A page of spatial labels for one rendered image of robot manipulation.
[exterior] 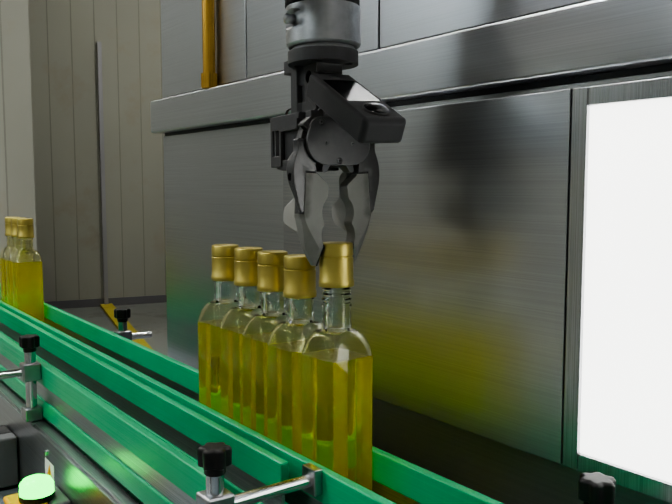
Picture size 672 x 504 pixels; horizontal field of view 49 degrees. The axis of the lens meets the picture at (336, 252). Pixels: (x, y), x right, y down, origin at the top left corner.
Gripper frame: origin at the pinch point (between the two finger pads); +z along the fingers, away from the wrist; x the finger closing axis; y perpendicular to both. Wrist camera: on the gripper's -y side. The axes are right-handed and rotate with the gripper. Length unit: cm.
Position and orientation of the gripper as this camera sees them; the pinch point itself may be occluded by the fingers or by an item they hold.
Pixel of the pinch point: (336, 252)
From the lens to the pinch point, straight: 74.5
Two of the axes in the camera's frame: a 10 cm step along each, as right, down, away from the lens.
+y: -5.2, -0.5, 8.5
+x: -8.5, 0.4, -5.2
